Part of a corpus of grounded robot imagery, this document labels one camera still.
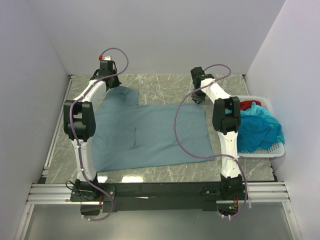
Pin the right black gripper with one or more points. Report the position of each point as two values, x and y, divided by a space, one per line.
199 99

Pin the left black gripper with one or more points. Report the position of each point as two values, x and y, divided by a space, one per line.
117 83

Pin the grey-blue t shirt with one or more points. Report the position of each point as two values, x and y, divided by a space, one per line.
129 135

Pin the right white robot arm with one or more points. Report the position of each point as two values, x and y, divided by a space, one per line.
226 121

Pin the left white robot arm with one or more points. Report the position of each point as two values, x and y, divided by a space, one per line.
80 125

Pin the red t shirt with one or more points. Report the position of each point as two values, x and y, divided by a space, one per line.
246 104

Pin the teal t shirt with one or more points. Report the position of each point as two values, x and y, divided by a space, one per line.
259 129

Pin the white laundry basket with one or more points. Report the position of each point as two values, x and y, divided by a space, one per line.
277 149

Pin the black base beam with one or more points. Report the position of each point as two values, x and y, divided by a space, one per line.
145 196

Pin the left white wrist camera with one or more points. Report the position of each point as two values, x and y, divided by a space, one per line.
105 58

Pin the aluminium frame rail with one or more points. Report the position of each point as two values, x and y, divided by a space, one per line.
60 165

